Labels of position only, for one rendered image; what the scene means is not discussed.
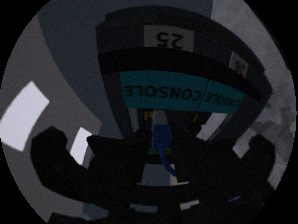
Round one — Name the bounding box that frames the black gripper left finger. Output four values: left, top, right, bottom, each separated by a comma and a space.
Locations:
86, 120, 152, 183

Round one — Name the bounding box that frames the blue cable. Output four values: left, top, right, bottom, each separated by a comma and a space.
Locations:
149, 111, 176, 177

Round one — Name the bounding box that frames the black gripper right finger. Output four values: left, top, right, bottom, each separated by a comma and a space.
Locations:
166, 121, 237, 183

